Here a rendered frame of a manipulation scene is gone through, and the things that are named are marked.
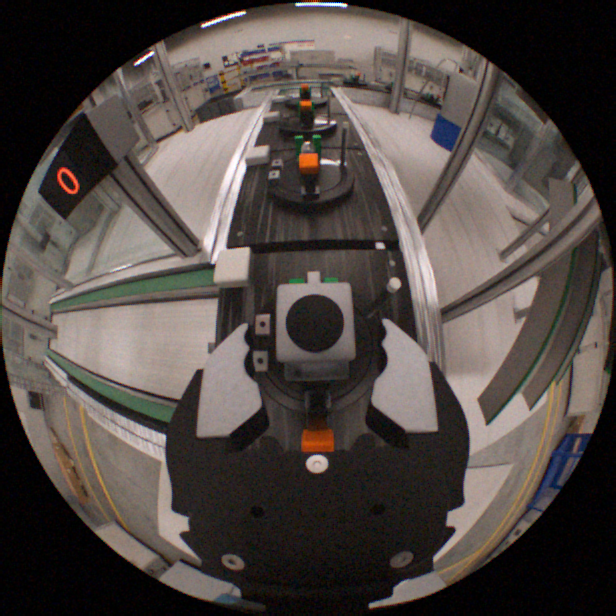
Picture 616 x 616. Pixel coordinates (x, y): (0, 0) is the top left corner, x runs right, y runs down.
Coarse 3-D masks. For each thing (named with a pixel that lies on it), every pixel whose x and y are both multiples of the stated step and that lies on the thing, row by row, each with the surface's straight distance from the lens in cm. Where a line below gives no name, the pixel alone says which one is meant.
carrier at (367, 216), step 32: (256, 160) 43; (288, 160) 39; (320, 160) 38; (352, 160) 43; (256, 192) 36; (288, 192) 32; (320, 192) 31; (352, 192) 35; (256, 224) 31; (288, 224) 30; (320, 224) 29; (352, 224) 30; (384, 224) 31
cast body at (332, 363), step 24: (288, 288) 12; (312, 288) 12; (336, 288) 12; (288, 312) 11; (312, 312) 11; (336, 312) 11; (288, 336) 12; (312, 336) 11; (336, 336) 11; (288, 360) 12; (312, 360) 12; (336, 360) 12
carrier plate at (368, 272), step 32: (256, 256) 28; (288, 256) 27; (320, 256) 27; (352, 256) 27; (384, 256) 28; (224, 288) 27; (256, 288) 26; (352, 288) 25; (224, 320) 26; (288, 416) 24; (352, 416) 24; (288, 448) 25
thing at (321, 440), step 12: (312, 396) 20; (324, 396) 20; (312, 408) 14; (324, 408) 14; (312, 420) 14; (324, 420) 14; (312, 432) 14; (324, 432) 14; (312, 444) 14; (324, 444) 14
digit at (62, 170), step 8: (64, 152) 20; (56, 160) 22; (64, 160) 21; (56, 168) 22; (64, 168) 21; (72, 168) 21; (48, 176) 24; (56, 176) 23; (64, 176) 22; (72, 176) 21; (80, 176) 20; (56, 184) 24; (64, 184) 23; (72, 184) 22; (80, 184) 21; (88, 184) 20; (64, 192) 24; (72, 192) 23; (80, 192) 22; (72, 200) 24
